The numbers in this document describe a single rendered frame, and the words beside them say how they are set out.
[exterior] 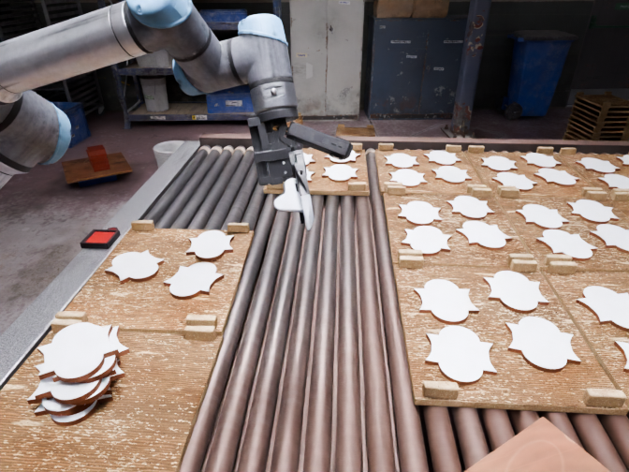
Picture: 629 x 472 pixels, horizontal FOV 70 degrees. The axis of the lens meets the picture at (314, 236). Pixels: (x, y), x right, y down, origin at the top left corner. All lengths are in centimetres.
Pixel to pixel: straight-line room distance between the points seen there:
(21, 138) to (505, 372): 97
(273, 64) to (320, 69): 468
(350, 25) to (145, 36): 475
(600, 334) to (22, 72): 112
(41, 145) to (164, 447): 59
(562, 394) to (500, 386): 10
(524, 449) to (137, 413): 58
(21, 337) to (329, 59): 476
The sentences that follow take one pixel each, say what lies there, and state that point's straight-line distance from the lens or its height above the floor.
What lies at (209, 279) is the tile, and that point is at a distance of 107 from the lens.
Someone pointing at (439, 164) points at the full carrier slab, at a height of 94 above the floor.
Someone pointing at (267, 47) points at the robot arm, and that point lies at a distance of 78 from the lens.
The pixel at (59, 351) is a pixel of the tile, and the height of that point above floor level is 102.
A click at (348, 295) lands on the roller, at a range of 105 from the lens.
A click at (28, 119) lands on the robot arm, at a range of 98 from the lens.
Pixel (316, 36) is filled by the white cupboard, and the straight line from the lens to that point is 541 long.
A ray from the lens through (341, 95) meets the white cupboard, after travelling 554.
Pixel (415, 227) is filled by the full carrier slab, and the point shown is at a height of 94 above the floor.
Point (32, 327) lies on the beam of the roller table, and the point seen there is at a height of 92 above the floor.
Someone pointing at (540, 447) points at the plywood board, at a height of 104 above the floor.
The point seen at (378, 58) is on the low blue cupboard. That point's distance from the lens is 555.
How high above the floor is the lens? 156
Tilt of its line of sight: 30 degrees down
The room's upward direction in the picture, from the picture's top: straight up
